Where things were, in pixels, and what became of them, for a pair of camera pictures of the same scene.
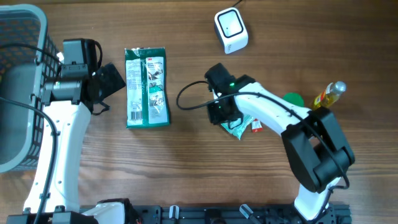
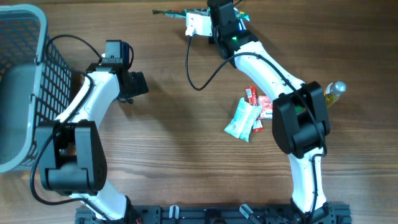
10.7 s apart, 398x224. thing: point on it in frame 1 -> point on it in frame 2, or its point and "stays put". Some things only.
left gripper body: x=111 y=82 -> x=137 y=86
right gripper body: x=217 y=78 -> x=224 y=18
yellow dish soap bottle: x=334 y=90 stays put
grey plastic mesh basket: x=24 y=71 stays put
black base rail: x=339 y=213 stays put
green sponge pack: x=146 y=88 -> x=183 y=13
